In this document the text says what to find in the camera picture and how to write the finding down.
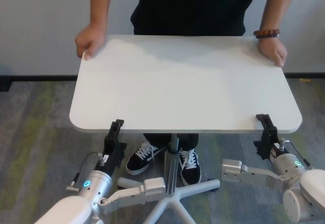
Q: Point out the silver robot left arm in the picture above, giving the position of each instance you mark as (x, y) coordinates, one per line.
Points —
(94, 186)

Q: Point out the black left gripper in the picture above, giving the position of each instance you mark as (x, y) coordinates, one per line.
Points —
(113, 155)

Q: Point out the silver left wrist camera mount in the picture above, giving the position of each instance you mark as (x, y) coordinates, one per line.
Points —
(153, 186)

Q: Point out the person bare left forearm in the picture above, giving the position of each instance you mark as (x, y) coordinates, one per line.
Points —
(271, 5)

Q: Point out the black sneaker white laces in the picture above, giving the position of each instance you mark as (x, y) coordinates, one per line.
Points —
(190, 169)
(142, 161)

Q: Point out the white rolling table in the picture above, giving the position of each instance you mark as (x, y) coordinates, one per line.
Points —
(185, 84)

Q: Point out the black right sneaker white laces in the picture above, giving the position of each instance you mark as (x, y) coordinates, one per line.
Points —
(142, 161)

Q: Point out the black t-shirt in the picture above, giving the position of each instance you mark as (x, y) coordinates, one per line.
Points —
(190, 5)

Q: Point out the person right hand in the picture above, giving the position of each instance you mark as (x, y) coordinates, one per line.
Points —
(91, 41)

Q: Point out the black left sneaker white laces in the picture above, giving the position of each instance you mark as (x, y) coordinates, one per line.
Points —
(190, 169)

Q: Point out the black wall baseboard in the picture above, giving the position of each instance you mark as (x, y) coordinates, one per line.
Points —
(25, 78)

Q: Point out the person left hand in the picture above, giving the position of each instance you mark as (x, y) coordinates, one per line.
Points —
(273, 50)

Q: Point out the person bare right forearm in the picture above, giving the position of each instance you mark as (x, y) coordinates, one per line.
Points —
(100, 3)

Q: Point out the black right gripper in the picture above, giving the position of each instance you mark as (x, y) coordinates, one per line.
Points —
(269, 145)

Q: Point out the black box at wall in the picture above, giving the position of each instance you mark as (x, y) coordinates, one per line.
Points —
(5, 84)

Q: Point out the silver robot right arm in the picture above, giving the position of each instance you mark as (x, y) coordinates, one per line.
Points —
(304, 183)

